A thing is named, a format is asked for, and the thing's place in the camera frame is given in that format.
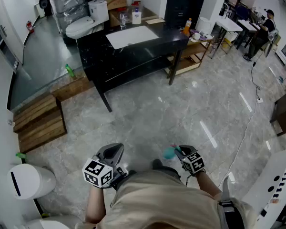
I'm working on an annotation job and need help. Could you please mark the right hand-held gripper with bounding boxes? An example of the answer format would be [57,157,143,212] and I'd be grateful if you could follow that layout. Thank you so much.
[174,145,205,176]

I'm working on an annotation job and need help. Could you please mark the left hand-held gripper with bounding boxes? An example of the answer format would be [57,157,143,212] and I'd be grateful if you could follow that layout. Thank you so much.
[82,143,125,189]

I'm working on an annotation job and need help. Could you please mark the teal spray bottle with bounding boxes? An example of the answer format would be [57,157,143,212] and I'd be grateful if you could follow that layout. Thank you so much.
[162,144,182,161]

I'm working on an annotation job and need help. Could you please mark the person's left forearm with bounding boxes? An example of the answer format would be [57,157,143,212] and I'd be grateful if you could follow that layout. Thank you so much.
[85,186,111,224]

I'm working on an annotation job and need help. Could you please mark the person's right forearm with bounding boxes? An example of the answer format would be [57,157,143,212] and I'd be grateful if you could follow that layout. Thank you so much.
[194,170,223,198]

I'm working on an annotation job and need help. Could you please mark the green cap cleaner bottle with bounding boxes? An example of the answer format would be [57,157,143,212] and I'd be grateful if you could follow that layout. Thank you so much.
[15,152,27,164]

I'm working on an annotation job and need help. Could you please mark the orange drink bottle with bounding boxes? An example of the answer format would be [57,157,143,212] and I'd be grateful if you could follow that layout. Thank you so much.
[183,18,193,36]

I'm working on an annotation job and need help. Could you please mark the white soap pump bottle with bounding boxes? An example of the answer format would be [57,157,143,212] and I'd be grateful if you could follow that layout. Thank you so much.
[132,6,142,25]

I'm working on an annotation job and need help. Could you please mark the small black screen device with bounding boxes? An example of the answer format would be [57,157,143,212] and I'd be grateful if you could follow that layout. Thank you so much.
[109,167,128,188]

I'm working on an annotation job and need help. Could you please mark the person's dark trousers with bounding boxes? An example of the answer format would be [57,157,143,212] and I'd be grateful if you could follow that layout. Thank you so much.
[115,165,182,191]

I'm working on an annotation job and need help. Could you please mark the person's black shoe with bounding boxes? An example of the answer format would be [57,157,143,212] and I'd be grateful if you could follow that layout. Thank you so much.
[152,158,163,171]

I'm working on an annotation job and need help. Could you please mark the person's beige shirt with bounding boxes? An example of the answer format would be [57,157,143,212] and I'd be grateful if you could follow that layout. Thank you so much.
[95,169,258,229]

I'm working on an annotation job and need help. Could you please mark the wooden beam step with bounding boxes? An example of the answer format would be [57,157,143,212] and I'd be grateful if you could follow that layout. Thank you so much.
[51,76,96,103]

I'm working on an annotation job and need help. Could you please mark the wooden slat platform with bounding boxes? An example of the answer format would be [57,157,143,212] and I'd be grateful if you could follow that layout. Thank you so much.
[12,94,68,154]

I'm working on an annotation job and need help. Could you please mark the white round bin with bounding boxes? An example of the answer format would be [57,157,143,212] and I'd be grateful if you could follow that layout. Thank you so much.
[7,163,57,200]

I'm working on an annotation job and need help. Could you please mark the white counter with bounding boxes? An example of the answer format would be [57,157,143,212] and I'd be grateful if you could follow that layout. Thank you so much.
[241,147,286,229]

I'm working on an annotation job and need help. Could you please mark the wooden shelf table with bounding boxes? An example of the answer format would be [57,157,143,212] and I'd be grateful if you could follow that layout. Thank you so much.
[166,32,215,78]

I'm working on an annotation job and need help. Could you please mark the white sink basin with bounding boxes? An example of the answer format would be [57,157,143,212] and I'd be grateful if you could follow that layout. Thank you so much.
[105,25,160,50]

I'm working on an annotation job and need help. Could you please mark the black marble table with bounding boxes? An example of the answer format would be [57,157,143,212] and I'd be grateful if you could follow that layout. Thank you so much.
[76,18,190,113]

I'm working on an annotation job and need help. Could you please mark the white cylinder roll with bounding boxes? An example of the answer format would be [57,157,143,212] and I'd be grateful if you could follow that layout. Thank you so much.
[195,16,211,34]

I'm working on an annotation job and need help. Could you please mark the white toilet with sticker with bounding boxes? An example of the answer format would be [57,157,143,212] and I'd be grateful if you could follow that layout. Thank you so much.
[65,0,110,40]

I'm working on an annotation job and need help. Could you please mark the white desk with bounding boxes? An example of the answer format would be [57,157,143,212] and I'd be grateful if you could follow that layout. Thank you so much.
[209,18,244,59]
[235,19,262,50]

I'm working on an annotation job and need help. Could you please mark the chrome faucet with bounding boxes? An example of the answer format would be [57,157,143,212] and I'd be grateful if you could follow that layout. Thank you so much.
[120,11,128,30]

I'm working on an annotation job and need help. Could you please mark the small brown paper packet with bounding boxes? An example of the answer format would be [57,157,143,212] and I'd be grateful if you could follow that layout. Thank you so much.
[145,18,165,25]

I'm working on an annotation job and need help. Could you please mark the black cabinet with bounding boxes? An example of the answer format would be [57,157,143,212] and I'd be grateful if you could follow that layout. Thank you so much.
[164,0,208,30]

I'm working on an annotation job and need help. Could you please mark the printed cardboard box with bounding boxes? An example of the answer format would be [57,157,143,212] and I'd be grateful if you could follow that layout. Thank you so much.
[104,0,128,10]

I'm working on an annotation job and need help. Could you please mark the white door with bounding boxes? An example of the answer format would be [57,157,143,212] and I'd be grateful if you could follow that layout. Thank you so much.
[0,0,25,64]

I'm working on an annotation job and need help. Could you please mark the white floor cable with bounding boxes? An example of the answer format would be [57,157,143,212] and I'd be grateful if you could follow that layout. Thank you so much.
[217,98,262,187]

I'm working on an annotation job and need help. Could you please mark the grey shoulder strap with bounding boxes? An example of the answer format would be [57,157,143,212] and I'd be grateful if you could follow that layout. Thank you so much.
[217,177,244,229]

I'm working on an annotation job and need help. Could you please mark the black floor cable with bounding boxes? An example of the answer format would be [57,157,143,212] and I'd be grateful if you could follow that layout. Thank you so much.
[249,60,261,100]

